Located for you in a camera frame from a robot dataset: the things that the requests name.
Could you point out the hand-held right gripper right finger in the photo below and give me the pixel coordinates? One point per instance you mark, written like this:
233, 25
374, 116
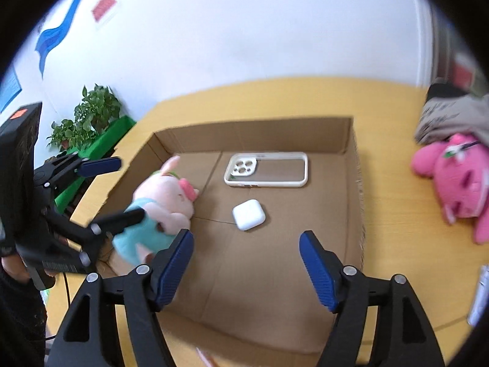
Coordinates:
319, 271

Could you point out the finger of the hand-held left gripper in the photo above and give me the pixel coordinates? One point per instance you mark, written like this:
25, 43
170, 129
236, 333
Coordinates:
101, 166
122, 220

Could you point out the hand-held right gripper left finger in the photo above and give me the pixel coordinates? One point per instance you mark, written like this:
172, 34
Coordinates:
174, 267

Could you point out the pig plush toy green hat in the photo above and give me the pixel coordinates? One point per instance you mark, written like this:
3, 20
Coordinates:
168, 198

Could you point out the cardboard box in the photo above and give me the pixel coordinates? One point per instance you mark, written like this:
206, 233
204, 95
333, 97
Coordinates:
267, 275

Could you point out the person's left hand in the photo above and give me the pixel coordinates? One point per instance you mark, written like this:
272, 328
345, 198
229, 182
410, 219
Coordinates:
13, 267

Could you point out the green plant stand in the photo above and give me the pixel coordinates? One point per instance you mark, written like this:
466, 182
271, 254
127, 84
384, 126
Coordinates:
110, 133

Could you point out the green potted plant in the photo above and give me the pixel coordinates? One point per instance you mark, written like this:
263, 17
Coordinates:
95, 111

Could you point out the white earbuds case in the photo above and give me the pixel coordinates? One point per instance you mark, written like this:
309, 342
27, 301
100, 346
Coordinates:
248, 214

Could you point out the white phone case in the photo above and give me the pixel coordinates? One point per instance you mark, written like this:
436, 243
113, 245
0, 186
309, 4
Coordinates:
240, 168

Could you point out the person's dark clothing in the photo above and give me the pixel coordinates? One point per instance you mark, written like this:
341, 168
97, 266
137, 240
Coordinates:
19, 321

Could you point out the pink plush toy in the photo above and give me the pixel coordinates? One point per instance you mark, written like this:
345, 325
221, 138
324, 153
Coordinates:
458, 183

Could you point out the grey cloth bag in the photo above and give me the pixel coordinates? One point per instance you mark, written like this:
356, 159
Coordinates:
450, 118

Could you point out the glass window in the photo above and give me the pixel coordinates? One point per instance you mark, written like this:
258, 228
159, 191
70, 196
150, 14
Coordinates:
462, 65

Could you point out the blue wall poster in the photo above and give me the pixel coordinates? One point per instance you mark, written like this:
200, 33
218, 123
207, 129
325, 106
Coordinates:
9, 88

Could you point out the blue wall ribbon decoration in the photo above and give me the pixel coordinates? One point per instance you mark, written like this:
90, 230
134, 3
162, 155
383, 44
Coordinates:
49, 40

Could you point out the red wall sign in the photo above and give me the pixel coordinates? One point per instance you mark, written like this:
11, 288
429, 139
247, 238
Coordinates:
104, 7

